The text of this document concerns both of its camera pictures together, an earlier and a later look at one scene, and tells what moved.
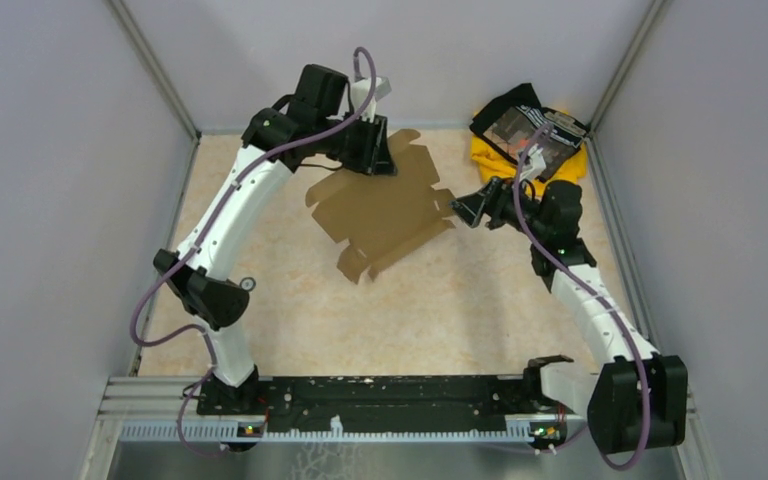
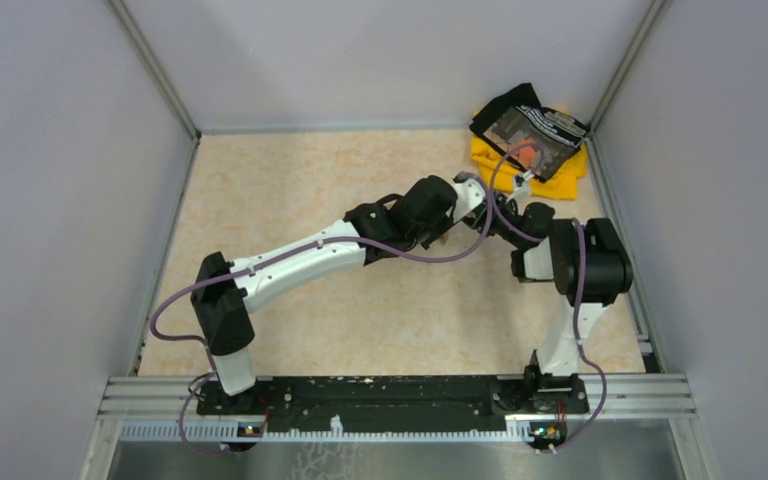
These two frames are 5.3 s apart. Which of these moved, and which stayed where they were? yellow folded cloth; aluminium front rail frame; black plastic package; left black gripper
Moved: left black gripper
Stayed: black plastic package; aluminium front rail frame; yellow folded cloth
